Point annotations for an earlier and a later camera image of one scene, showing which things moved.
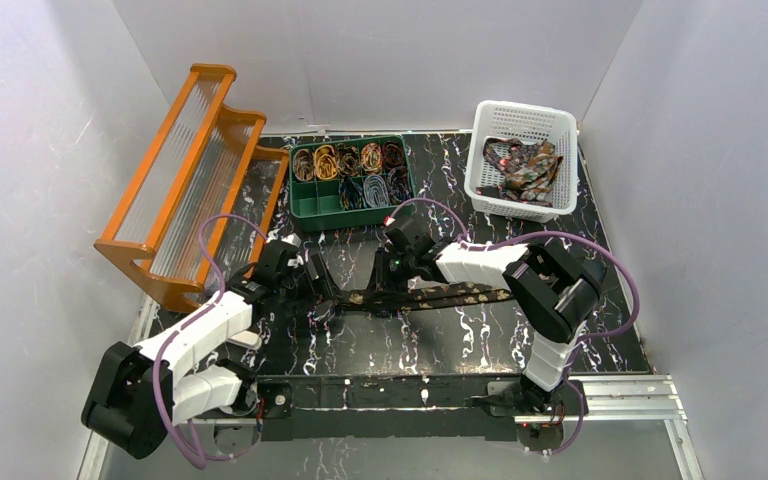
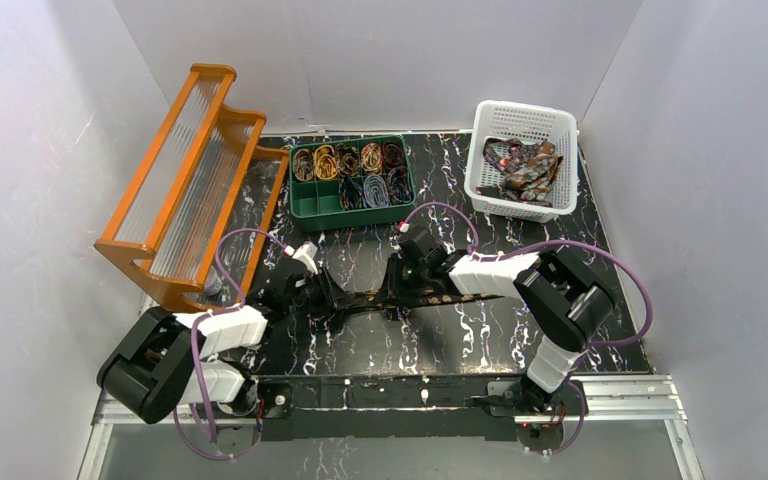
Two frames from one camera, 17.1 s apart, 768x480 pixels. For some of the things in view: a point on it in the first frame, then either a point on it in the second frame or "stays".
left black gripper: [311, 271] -> [321, 292]
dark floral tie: [419, 294] stays
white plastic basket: [495, 120] stays
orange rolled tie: [371, 158] stays
